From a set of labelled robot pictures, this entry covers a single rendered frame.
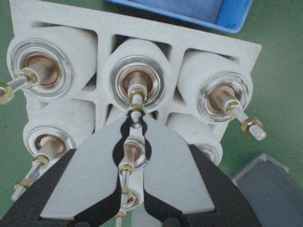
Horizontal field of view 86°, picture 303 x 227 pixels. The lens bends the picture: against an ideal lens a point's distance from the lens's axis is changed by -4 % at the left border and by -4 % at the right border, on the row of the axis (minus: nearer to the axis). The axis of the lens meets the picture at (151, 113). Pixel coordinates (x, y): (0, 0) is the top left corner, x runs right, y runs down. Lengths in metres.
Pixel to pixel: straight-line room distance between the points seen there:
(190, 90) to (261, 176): 0.55
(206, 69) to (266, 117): 0.47
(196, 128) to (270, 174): 0.47
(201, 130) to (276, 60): 0.37
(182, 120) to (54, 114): 0.22
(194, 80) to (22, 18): 0.26
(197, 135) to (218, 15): 0.31
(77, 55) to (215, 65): 0.17
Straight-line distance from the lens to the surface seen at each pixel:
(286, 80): 0.65
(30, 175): 0.26
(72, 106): 0.32
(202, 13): 0.48
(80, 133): 0.29
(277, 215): 0.69
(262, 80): 0.60
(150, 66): 0.21
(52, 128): 0.28
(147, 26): 0.28
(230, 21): 0.42
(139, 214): 0.52
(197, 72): 0.24
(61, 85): 0.24
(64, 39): 0.24
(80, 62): 0.23
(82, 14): 0.29
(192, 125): 0.31
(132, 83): 0.20
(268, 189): 0.72
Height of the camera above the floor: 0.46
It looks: 61 degrees down
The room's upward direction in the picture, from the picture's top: 174 degrees clockwise
